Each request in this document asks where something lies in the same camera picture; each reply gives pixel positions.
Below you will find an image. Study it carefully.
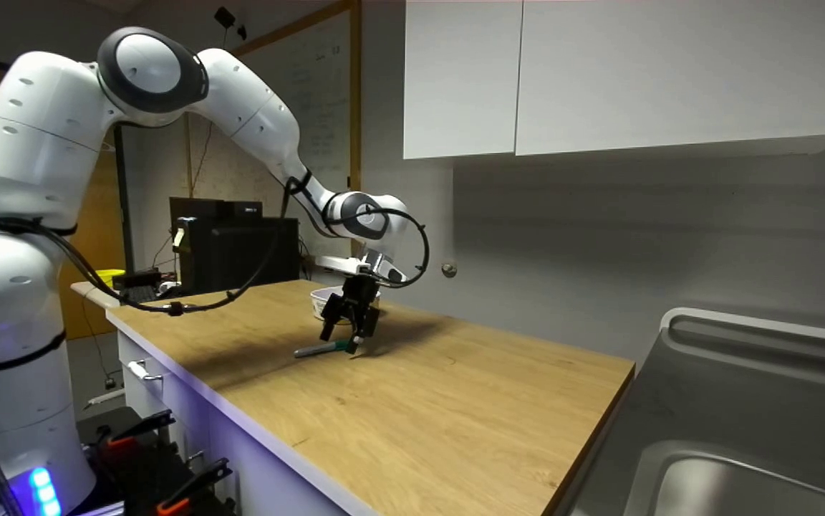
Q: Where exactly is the white counter base cabinet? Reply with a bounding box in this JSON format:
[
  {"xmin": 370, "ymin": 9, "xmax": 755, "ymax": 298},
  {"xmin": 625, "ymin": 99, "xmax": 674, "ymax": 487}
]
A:
[{"xmin": 108, "ymin": 324, "xmax": 379, "ymax": 516}]

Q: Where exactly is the small yellow object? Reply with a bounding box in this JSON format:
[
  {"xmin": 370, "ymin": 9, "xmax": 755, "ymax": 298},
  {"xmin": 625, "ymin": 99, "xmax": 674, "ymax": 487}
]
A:
[{"xmin": 85, "ymin": 265, "xmax": 130, "ymax": 290}]

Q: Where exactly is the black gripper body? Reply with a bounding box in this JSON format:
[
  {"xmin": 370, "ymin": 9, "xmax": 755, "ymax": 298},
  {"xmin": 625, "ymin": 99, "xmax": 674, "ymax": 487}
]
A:
[{"xmin": 321, "ymin": 271, "xmax": 383, "ymax": 336}]

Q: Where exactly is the white drawer handle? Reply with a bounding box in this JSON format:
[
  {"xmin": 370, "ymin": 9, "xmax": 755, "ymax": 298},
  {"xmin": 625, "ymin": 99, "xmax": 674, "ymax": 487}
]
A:
[{"xmin": 122, "ymin": 357, "xmax": 165, "ymax": 387}]

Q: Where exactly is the black computer box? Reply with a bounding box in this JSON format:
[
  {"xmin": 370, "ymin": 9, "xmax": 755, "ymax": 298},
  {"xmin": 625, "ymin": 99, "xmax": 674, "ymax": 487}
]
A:
[{"xmin": 165, "ymin": 195, "xmax": 304, "ymax": 295}]

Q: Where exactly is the red black clamp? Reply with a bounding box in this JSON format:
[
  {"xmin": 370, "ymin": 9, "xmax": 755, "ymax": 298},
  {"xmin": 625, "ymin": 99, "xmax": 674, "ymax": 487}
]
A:
[
  {"xmin": 94, "ymin": 410, "xmax": 178, "ymax": 463},
  {"xmin": 152, "ymin": 456, "xmax": 236, "ymax": 516}
]

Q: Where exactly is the wide white cabinet door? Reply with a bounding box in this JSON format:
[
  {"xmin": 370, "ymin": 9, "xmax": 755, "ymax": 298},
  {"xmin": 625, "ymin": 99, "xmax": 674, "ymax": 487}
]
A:
[{"xmin": 513, "ymin": 0, "xmax": 825, "ymax": 156}]

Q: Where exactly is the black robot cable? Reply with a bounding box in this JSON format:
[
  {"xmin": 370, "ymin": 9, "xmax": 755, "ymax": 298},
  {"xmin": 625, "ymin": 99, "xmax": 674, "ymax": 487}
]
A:
[{"xmin": 0, "ymin": 168, "xmax": 433, "ymax": 320}]

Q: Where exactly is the stainless steel sink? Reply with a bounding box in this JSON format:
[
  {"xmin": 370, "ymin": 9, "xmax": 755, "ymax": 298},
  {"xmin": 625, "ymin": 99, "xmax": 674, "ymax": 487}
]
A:
[{"xmin": 551, "ymin": 303, "xmax": 825, "ymax": 516}]

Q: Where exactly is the wood-framed whiteboard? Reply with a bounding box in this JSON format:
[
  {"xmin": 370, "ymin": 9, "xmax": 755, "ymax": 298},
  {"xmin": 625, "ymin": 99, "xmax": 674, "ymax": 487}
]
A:
[{"xmin": 115, "ymin": 0, "xmax": 366, "ymax": 281}]

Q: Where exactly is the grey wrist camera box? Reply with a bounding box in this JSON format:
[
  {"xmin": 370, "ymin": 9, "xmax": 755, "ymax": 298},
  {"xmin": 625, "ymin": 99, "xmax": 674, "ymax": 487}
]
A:
[{"xmin": 319, "ymin": 252, "xmax": 407, "ymax": 290}]

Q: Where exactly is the green marker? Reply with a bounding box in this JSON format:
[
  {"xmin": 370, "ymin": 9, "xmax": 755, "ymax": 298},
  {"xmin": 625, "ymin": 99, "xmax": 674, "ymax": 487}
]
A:
[{"xmin": 291, "ymin": 341, "xmax": 357, "ymax": 361}]

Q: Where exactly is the orange wooden door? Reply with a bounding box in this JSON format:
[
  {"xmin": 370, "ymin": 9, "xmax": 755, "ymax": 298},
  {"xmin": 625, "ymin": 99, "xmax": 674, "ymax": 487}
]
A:
[{"xmin": 0, "ymin": 53, "xmax": 131, "ymax": 341}]

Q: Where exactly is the narrow white cabinet door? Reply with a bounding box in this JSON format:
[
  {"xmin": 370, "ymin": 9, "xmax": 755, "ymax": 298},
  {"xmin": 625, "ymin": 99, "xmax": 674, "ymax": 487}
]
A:
[{"xmin": 402, "ymin": 0, "xmax": 525, "ymax": 164}]

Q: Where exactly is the white bowl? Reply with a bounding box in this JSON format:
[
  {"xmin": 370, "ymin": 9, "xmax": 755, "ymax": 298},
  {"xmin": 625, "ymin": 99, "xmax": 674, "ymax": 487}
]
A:
[{"xmin": 310, "ymin": 284, "xmax": 387, "ymax": 325}]

